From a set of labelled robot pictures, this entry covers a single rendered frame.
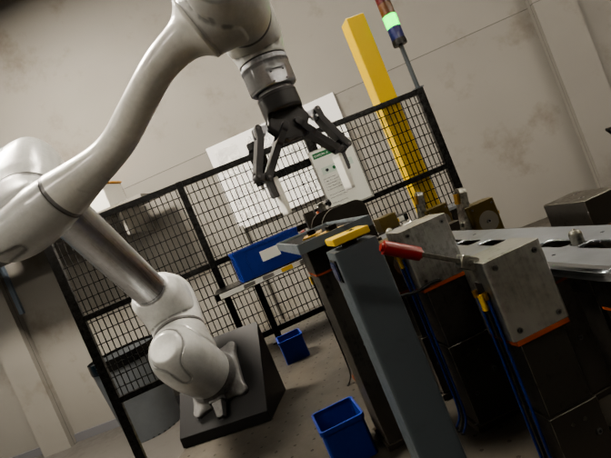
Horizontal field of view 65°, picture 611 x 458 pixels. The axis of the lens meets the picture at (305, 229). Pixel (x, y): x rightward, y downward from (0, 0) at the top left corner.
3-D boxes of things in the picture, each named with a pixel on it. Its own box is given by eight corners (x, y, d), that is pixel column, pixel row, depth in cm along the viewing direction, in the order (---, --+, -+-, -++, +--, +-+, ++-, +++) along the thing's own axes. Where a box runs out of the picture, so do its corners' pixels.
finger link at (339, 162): (331, 157, 91) (335, 155, 92) (345, 191, 92) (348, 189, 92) (337, 153, 89) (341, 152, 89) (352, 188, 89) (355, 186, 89)
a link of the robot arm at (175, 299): (170, 359, 149) (156, 307, 164) (215, 333, 150) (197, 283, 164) (-36, 201, 92) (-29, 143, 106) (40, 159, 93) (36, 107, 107)
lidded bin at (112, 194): (132, 204, 413) (122, 180, 412) (112, 206, 379) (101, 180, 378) (92, 223, 418) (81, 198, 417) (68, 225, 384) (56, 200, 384)
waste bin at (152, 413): (196, 402, 425) (165, 328, 422) (173, 434, 369) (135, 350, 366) (141, 422, 433) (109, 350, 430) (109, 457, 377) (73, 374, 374)
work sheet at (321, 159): (374, 195, 231) (350, 135, 230) (332, 214, 227) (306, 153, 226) (373, 195, 233) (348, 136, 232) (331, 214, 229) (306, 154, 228)
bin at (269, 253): (308, 253, 208) (296, 226, 207) (243, 283, 200) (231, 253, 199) (299, 254, 223) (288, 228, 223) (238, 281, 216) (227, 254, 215)
